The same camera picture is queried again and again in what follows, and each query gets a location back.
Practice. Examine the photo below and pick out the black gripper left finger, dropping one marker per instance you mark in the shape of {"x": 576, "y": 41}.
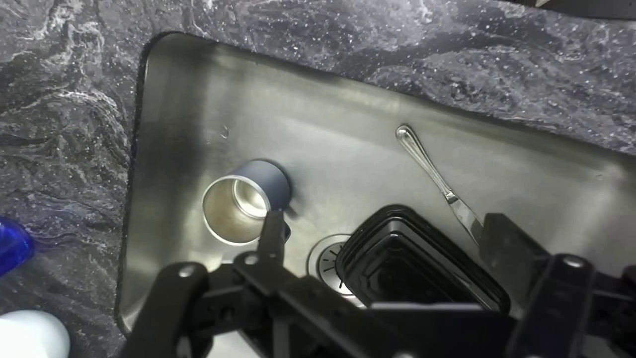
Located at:
{"x": 186, "y": 299}

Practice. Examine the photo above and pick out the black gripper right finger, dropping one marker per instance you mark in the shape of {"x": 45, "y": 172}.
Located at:
{"x": 570, "y": 305}

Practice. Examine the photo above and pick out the stainless steel cup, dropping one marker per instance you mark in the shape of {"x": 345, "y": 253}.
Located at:
{"x": 266, "y": 180}

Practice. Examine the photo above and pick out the stainless steel sink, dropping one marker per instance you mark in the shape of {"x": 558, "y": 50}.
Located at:
{"x": 345, "y": 152}

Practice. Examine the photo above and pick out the small white bowl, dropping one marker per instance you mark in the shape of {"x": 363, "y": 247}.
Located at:
{"x": 31, "y": 335}

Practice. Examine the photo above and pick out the black plastic container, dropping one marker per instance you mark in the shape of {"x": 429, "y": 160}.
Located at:
{"x": 411, "y": 265}

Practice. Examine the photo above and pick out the blue dish soap bottle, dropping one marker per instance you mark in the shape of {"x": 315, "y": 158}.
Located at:
{"x": 13, "y": 245}

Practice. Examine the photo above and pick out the silver butter knife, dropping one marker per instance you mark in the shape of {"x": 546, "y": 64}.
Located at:
{"x": 431, "y": 170}

